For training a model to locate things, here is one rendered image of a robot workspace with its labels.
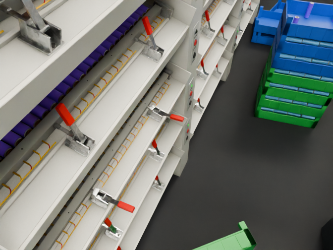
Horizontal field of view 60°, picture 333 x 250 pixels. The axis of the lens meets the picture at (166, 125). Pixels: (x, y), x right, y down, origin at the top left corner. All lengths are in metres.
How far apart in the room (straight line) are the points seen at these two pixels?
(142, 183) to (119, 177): 0.22
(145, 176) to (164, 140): 0.15
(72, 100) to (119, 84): 0.11
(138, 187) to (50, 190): 0.45
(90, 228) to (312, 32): 1.05
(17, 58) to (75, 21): 0.09
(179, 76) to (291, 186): 0.76
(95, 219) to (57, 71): 0.36
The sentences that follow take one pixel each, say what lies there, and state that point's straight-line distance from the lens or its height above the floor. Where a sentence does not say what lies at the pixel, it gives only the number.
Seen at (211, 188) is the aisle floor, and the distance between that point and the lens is 1.28.
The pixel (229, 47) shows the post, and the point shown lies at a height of 0.23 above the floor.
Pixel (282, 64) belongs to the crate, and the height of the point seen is 0.34.
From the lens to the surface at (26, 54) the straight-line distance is 0.35.
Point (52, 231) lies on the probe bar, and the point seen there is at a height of 0.58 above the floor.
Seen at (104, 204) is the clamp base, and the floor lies 0.56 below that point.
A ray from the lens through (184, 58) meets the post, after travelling 0.83.
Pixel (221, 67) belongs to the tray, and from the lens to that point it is 1.58.
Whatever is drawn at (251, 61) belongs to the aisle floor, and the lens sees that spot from 1.94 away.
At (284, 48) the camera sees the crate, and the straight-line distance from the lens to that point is 1.32.
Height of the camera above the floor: 1.12
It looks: 49 degrees down
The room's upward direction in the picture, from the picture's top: straight up
